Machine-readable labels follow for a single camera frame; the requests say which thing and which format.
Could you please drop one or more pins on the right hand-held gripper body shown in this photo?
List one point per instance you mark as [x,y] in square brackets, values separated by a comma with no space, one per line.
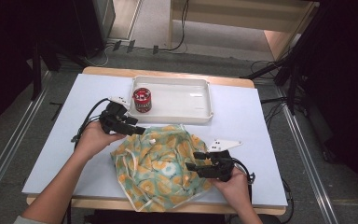
[222,165]

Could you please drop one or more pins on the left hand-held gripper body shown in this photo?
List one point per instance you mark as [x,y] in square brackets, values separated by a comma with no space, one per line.
[112,119]

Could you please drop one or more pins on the red round can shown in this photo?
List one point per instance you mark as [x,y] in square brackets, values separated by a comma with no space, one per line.
[142,99]

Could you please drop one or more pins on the lemon print teal cloth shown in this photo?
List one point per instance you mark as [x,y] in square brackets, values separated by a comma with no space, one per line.
[158,168]

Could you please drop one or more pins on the white plastic tray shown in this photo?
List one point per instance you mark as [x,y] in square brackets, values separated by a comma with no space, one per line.
[180,99]

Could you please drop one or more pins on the person's left hand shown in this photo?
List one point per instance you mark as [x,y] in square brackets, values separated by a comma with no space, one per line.
[94,140]

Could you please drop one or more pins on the person's right hand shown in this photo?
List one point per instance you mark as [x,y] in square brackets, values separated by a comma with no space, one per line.
[237,189]

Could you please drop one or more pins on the wooden table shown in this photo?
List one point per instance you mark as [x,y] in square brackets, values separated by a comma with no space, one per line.
[167,73]

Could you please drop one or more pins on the black metal stand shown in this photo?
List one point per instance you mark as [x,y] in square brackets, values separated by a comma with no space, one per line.
[292,62]

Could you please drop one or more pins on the light wooden shelf unit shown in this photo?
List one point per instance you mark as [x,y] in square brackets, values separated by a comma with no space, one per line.
[230,18]

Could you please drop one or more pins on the aluminium floor rail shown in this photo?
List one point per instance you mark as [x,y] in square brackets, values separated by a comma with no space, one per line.
[9,149]
[307,161]

